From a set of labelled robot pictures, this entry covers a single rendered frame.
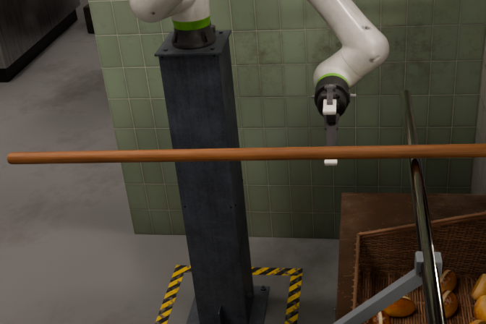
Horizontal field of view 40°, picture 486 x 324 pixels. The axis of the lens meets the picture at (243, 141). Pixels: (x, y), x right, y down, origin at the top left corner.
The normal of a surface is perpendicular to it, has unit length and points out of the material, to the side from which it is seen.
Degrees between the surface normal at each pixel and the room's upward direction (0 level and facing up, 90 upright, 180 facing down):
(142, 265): 0
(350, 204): 0
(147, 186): 90
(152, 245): 0
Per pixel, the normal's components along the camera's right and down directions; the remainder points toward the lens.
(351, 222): -0.08, -0.88
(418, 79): -0.15, 0.48
